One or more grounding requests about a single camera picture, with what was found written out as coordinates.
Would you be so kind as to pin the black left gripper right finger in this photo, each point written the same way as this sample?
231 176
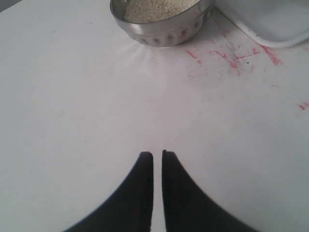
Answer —
187 208

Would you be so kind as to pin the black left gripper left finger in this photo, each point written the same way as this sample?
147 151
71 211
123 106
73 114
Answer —
130 207

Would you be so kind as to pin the steel bowl of rice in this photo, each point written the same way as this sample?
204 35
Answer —
167 32

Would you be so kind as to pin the white plastic tray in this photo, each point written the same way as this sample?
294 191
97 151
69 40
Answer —
271 23

